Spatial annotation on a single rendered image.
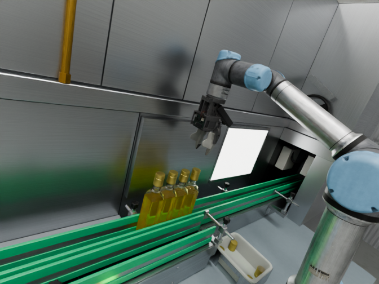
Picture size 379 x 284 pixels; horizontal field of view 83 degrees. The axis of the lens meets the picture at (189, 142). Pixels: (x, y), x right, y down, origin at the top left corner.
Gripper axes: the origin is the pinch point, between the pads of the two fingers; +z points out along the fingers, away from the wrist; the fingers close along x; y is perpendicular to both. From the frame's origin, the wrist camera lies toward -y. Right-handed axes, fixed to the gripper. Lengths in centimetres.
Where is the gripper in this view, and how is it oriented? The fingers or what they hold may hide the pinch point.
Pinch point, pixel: (203, 149)
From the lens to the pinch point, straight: 82.7
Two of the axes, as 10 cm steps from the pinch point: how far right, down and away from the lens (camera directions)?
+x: 6.0, 4.1, -6.8
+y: -7.5, 0.0, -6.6
